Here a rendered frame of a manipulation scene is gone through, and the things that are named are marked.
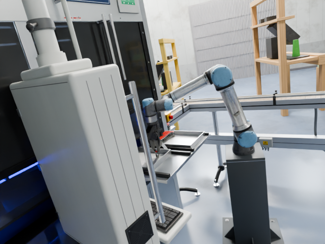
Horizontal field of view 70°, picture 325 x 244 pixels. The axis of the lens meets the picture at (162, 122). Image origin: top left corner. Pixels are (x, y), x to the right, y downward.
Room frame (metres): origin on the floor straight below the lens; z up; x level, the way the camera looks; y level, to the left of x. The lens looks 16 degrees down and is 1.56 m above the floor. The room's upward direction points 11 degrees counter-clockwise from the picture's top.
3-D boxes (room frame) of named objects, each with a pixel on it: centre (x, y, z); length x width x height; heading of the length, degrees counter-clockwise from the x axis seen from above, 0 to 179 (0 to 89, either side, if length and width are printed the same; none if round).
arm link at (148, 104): (1.47, 0.06, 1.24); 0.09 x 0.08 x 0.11; 80
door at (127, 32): (1.74, 0.13, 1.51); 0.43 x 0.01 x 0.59; 145
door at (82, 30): (1.37, 0.39, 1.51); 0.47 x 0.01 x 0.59; 145
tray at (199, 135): (1.68, -0.09, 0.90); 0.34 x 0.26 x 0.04; 55
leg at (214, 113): (2.50, -0.59, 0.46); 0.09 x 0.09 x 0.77; 55
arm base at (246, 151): (1.50, -0.53, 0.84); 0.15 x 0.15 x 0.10
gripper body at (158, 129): (1.48, 0.06, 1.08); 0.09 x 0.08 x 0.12; 145
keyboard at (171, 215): (1.02, 0.18, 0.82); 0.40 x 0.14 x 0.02; 48
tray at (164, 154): (1.47, 0.19, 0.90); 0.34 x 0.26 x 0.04; 55
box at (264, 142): (2.15, -0.99, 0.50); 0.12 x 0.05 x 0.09; 55
